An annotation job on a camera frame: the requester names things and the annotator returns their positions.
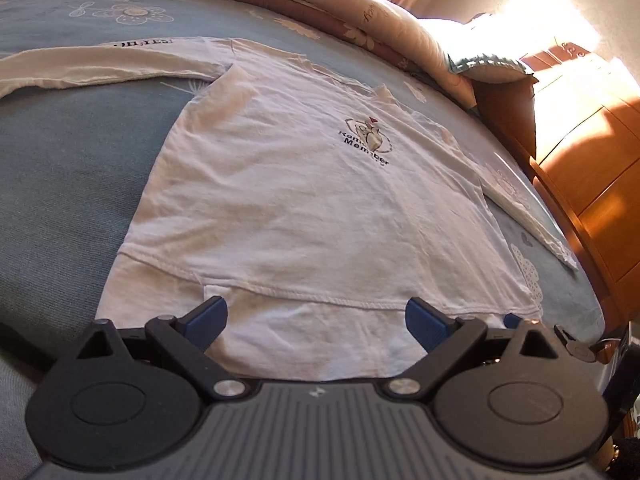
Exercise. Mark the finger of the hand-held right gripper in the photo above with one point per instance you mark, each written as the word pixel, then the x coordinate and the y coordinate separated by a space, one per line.
pixel 575 346
pixel 513 321

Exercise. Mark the wooden headboard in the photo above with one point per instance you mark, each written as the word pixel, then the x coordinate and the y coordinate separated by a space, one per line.
pixel 590 170

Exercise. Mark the white long-sleeve printed shirt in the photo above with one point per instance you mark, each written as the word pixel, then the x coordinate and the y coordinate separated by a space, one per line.
pixel 300 200

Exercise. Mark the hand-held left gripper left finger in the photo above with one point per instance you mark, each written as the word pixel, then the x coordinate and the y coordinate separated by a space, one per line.
pixel 207 321

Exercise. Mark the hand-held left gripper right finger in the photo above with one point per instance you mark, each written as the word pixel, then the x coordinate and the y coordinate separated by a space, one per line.
pixel 426 325

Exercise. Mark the cream pillow with teal fringe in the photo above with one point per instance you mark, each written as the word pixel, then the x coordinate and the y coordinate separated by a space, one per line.
pixel 495 65

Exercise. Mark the person's grey pants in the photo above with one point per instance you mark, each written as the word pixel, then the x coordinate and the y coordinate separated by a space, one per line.
pixel 20 420

